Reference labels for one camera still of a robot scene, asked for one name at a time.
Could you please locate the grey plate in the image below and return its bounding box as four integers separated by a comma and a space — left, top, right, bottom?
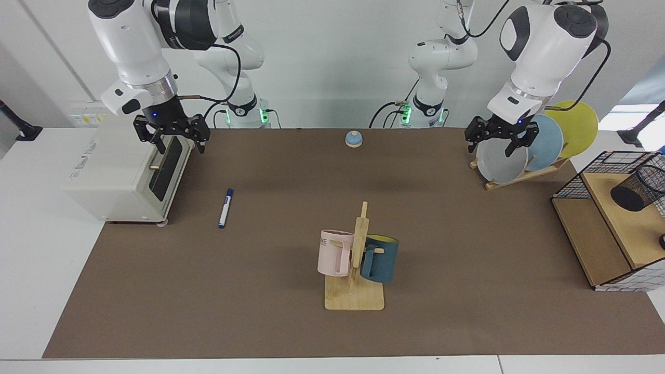
476, 136, 529, 185

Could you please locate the black clamp stand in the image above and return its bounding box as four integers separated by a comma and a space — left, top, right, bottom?
0, 99, 43, 142
617, 101, 665, 149

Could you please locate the pink mug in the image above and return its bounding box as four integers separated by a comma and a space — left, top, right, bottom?
317, 229, 355, 278

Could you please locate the blue and white marker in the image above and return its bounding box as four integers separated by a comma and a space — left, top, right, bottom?
218, 188, 234, 229

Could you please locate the black base cable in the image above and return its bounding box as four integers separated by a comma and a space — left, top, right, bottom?
369, 78, 420, 129

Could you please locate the light blue plate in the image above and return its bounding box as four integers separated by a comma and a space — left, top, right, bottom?
520, 114, 564, 172

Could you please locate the yellow plate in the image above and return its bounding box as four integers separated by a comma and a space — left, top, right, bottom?
544, 100, 599, 159

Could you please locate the dark blue mug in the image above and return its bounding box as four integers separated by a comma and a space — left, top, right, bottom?
360, 235, 400, 284

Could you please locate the wooden plate rack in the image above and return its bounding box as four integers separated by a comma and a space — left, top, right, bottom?
469, 157, 570, 191

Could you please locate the pale toaster oven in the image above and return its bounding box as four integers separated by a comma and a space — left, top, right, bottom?
62, 115, 197, 228

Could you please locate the wooden cup stand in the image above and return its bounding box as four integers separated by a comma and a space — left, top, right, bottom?
325, 202, 385, 311

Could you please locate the wire basket with wooden floor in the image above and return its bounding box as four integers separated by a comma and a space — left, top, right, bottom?
551, 150, 665, 292

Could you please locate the brown table cloth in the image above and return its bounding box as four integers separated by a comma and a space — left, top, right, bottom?
42, 128, 665, 359

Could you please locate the black mesh pen holder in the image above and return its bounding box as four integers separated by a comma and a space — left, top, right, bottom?
610, 165, 665, 212

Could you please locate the white wall socket box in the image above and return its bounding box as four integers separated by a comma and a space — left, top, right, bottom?
69, 101, 114, 128

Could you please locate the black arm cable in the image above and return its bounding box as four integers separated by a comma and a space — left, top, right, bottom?
543, 37, 612, 112
174, 44, 242, 120

